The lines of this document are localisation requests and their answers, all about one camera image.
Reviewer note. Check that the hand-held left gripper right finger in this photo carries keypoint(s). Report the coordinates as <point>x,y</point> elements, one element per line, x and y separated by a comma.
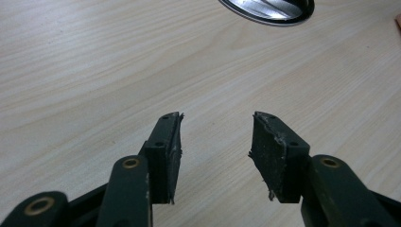
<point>283,167</point>

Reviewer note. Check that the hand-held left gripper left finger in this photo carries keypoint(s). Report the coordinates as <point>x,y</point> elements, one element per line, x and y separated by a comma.
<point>162,164</point>

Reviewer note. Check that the round metal bowl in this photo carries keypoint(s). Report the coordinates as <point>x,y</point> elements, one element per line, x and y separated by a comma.
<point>268,10</point>

